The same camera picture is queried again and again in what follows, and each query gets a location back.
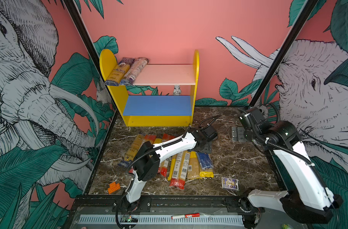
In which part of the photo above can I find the small green circuit board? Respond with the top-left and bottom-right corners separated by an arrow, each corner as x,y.
121,215 -> 138,223

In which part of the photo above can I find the far right yellow spaghetti pack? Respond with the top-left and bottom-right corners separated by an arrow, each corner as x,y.
199,169 -> 214,178

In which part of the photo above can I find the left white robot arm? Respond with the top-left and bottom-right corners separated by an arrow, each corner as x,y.
123,125 -> 218,204

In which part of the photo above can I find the wide yellow spaghetti pack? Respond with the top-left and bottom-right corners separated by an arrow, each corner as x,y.
187,152 -> 201,180

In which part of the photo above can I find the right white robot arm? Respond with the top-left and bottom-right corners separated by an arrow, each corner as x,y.
239,107 -> 343,224

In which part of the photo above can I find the black base frame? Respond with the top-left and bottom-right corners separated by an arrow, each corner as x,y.
73,194 -> 302,214

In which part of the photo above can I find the orange toy block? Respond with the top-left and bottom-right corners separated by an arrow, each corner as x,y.
108,182 -> 121,194

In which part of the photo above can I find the white perforated rail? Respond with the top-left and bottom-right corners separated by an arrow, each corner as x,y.
77,214 -> 244,226

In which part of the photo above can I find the red-end spaghetti pack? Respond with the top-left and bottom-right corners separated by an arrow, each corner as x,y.
158,134 -> 175,177
128,134 -> 156,163
170,151 -> 191,190

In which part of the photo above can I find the red white marker pen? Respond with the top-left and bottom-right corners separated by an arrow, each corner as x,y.
171,213 -> 200,220

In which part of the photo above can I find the blue Barilla spaghetti box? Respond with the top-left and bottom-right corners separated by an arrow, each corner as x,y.
196,152 -> 213,170

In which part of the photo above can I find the small playing card box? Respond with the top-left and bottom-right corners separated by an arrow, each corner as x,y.
222,177 -> 239,191

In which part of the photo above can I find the gold blue Molisana spaghetti pack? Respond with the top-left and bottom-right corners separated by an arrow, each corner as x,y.
118,134 -> 145,168

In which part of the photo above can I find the yellow shelf unit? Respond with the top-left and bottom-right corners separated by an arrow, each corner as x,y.
107,50 -> 200,127

